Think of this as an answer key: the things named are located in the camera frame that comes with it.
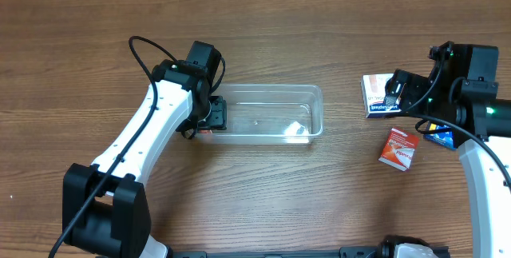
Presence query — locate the red Panadol box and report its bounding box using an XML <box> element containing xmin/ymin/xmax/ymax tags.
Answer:
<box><xmin>378</xmin><ymin>127</ymin><xmax>419</xmax><ymax>172</ymax></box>

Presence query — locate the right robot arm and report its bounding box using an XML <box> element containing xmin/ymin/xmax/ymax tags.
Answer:
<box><xmin>384</xmin><ymin>42</ymin><xmax>510</xmax><ymax>257</ymax></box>

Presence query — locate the blue VapoDrops box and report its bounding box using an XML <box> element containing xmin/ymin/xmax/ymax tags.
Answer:
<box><xmin>423</xmin><ymin>122</ymin><xmax>456</xmax><ymax>150</ymax></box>

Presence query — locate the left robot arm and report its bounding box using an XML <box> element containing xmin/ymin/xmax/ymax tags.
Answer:
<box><xmin>49</xmin><ymin>41</ymin><xmax>228</xmax><ymax>257</ymax></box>

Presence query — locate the white Hansaplast plaster box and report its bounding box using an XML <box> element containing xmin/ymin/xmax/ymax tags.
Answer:
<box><xmin>361</xmin><ymin>73</ymin><xmax>401</xmax><ymax>118</ymax></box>

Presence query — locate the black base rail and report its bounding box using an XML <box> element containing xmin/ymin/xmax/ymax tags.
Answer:
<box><xmin>167</xmin><ymin>245</ymin><xmax>451</xmax><ymax>258</ymax></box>

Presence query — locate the clear plastic container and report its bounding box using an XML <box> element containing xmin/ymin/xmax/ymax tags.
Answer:
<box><xmin>196</xmin><ymin>84</ymin><xmax>323</xmax><ymax>145</ymax></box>

